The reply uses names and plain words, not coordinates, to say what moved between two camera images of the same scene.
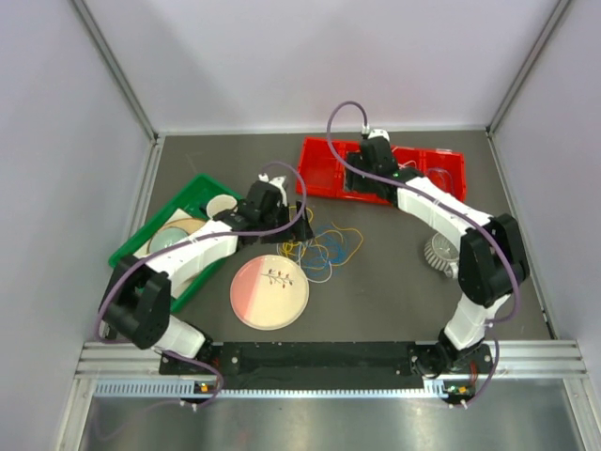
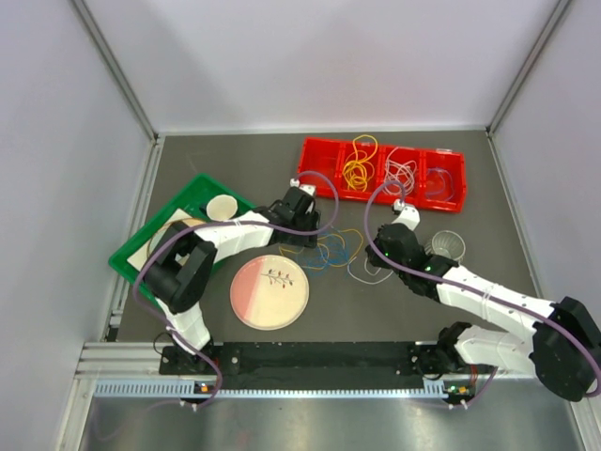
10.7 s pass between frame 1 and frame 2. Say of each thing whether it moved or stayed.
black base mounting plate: stayed
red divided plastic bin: stayed
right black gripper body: moved
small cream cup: stayed
